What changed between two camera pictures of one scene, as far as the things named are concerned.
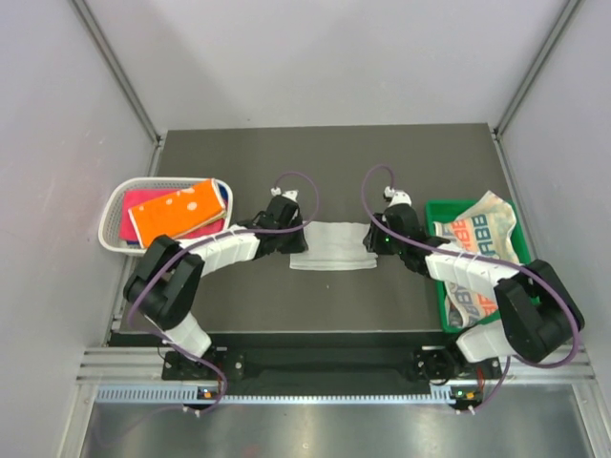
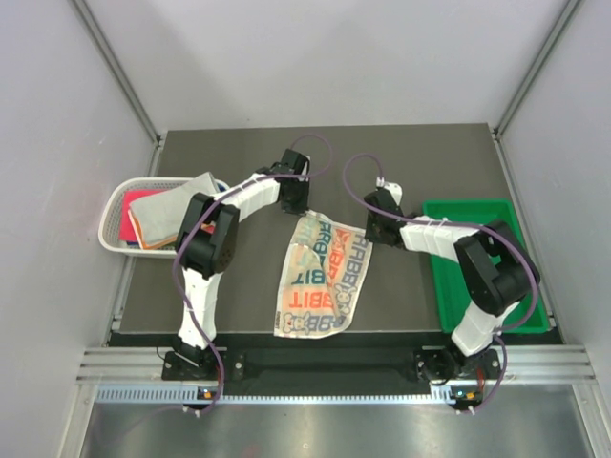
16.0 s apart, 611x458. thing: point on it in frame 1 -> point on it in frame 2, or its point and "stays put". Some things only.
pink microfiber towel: [131, 198] stays put
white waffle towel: [333, 245] -> [159, 214]
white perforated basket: [109, 224] stays put
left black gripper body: [290, 243] -> [297, 203]
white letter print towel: [487, 228] -> [322, 280]
